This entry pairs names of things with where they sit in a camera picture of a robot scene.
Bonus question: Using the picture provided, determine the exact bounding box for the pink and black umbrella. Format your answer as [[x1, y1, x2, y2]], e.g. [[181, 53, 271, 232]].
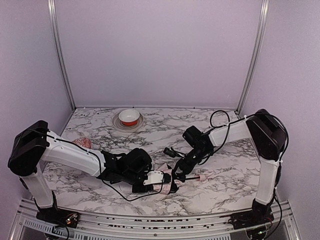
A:
[[151, 163, 214, 195]]

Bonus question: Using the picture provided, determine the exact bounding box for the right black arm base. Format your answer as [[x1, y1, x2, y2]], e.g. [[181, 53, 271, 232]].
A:
[[228, 211, 275, 230]]

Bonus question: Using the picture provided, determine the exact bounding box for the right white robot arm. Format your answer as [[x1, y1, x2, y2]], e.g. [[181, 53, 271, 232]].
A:
[[175, 109, 289, 215]]

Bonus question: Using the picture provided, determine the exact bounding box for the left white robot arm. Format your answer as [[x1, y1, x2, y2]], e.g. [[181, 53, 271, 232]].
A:
[[8, 120, 162, 213]]

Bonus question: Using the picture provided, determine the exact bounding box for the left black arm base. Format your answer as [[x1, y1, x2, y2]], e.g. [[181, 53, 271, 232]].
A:
[[36, 210, 80, 228]]

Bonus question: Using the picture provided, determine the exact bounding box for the grey round plate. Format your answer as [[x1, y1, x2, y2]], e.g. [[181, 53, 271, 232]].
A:
[[112, 109, 144, 133]]

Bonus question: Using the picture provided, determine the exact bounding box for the red and white bowl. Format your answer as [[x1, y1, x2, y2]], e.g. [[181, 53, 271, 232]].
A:
[[118, 109, 140, 127]]

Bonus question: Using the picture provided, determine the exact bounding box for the red patterned round pouch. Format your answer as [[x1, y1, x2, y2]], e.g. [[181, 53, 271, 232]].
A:
[[72, 137, 92, 149]]

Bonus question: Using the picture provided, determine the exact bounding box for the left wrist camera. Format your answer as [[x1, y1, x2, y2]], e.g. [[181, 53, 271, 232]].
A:
[[143, 170, 164, 186]]

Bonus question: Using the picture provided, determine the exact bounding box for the aluminium front rail frame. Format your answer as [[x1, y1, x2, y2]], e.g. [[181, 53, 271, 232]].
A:
[[8, 199, 301, 240]]

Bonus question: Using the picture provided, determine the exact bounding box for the right aluminium corner post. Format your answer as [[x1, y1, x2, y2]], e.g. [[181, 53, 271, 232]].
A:
[[236, 0, 270, 114]]

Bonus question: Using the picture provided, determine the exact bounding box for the aluminium corner post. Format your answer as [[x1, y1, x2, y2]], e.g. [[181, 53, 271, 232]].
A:
[[236, 0, 270, 114], [47, 0, 76, 112]]

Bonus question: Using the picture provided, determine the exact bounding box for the left aluminium corner post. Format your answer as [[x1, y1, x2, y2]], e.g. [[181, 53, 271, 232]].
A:
[[47, 0, 76, 112]]

